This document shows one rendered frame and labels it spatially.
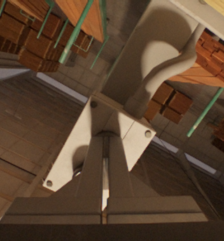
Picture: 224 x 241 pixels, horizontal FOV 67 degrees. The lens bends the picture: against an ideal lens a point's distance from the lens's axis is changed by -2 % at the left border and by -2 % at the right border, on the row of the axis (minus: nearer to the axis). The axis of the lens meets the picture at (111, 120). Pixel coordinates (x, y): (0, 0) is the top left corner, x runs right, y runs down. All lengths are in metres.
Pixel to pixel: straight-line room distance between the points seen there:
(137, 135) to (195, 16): 0.15
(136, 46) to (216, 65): 1.62
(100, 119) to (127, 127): 0.03
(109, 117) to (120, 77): 0.07
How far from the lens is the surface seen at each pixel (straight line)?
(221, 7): 0.23
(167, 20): 0.23
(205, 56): 1.76
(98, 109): 0.16
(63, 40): 9.51
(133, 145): 0.17
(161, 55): 0.22
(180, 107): 10.11
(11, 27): 10.48
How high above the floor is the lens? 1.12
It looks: 13 degrees up
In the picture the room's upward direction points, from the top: 149 degrees counter-clockwise
